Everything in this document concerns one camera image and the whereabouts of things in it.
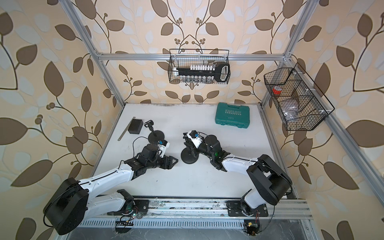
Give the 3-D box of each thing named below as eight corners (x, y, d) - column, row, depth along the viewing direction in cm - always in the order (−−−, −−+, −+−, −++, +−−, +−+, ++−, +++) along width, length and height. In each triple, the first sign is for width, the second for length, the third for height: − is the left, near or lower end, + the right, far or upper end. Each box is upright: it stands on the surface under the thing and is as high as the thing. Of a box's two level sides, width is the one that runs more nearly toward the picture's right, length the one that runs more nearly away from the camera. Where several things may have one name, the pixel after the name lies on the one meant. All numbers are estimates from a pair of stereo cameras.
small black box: (130, 134, 106) (127, 130, 103) (134, 122, 113) (132, 119, 109) (140, 134, 106) (138, 130, 103) (143, 122, 113) (142, 119, 109)
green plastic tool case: (213, 123, 109) (214, 119, 106) (216, 105, 122) (217, 101, 119) (248, 128, 106) (250, 125, 103) (248, 109, 119) (249, 105, 115)
